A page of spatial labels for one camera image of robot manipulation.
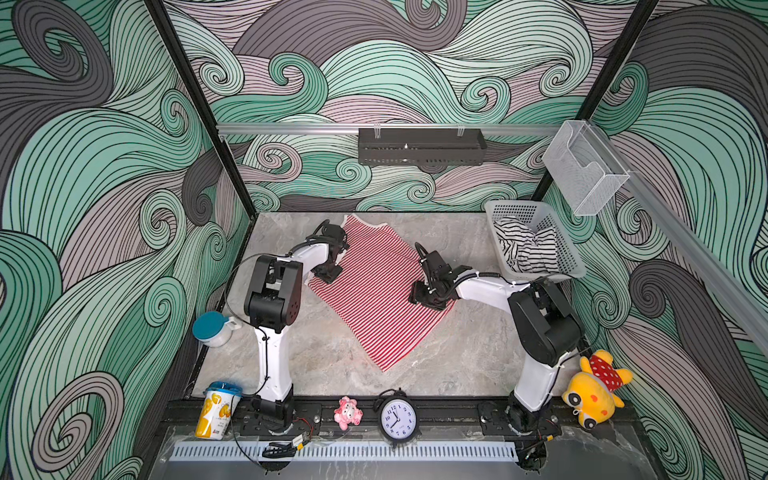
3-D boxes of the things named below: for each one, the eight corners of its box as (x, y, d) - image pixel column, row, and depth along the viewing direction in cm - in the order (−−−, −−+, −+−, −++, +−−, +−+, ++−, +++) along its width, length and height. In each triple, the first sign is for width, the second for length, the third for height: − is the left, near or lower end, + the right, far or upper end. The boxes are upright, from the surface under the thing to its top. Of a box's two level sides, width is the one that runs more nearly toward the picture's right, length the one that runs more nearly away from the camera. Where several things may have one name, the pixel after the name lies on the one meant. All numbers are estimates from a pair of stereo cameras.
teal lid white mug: (199, 343, 88) (185, 332, 82) (215, 320, 93) (203, 308, 86) (225, 351, 87) (213, 340, 80) (240, 328, 91) (229, 315, 85)
